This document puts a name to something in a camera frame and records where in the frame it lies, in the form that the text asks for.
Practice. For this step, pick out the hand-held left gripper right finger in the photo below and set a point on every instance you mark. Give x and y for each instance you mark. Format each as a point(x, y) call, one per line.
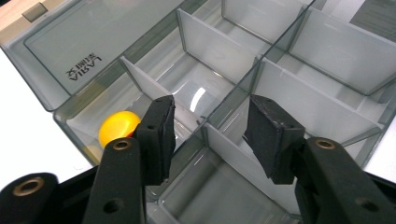
point(274, 140)

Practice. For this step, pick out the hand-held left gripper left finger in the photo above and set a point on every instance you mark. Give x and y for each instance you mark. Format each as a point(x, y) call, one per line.
point(155, 140)

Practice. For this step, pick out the yellow round magnet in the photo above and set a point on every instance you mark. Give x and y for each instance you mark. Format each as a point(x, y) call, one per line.
point(118, 126)

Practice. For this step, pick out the grey transparent organizer box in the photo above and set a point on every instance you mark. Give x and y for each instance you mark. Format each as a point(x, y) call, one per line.
point(211, 53)

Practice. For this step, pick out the white table board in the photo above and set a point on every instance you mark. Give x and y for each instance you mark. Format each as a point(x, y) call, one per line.
point(25, 140)

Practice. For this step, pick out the wooden table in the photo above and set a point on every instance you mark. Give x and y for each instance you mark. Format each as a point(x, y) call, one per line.
point(11, 14)

